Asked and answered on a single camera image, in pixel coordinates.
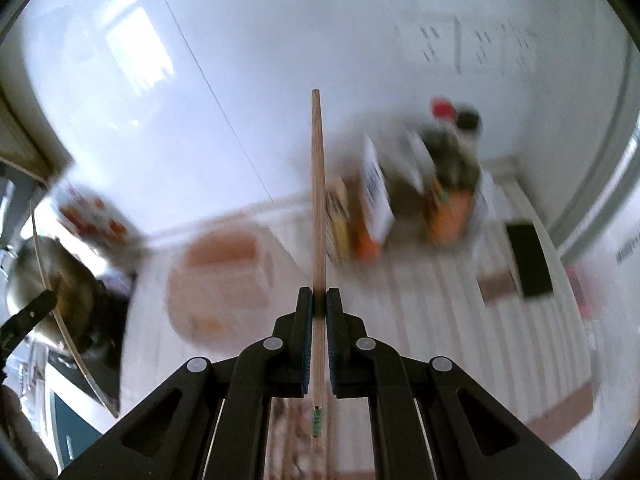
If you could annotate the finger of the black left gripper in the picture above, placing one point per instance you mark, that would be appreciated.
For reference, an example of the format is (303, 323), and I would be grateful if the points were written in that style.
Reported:
(19, 325)

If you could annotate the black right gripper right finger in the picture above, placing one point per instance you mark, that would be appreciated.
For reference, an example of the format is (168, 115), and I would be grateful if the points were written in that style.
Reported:
(430, 420)

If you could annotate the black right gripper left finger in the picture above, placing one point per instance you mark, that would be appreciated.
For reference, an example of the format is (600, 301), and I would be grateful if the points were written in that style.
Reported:
(208, 420)

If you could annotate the wooden chopstick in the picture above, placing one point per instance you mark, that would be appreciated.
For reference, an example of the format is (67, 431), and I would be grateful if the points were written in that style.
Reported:
(318, 353)

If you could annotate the steel cooking pot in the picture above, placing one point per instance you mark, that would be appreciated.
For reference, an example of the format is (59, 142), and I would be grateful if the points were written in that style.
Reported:
(43, 262)

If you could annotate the striped cat placemat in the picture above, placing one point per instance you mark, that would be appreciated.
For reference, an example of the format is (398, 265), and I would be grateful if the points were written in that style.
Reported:
(530, 354)

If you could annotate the white utensil holder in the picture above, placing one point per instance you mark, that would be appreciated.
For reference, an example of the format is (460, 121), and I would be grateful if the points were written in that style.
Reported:
(220, 289)

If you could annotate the fruit printed sticker strip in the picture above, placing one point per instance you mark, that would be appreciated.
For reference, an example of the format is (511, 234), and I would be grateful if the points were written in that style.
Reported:
(93, 218)

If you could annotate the brown small card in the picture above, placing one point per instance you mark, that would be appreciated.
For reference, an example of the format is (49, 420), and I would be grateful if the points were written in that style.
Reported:
(498, 285)

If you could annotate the black phone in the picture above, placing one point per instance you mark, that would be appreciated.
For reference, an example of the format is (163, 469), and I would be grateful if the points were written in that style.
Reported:
(530, 261)

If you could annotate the orange label bottle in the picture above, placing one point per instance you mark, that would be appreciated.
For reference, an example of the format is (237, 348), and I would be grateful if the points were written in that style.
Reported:
(450, 196)

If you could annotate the white snack bag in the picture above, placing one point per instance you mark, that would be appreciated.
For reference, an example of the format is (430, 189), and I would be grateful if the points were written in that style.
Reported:
(377, 213)

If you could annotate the yellow box package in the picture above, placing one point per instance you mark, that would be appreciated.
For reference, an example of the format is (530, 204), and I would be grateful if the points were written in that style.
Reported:
(337, 221)

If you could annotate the red capped sauce bottle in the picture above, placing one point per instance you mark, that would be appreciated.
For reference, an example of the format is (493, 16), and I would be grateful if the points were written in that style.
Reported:
(442, 143)

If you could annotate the triple white wall socket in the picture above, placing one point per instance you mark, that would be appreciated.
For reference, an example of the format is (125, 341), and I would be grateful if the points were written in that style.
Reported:
(450, 44)

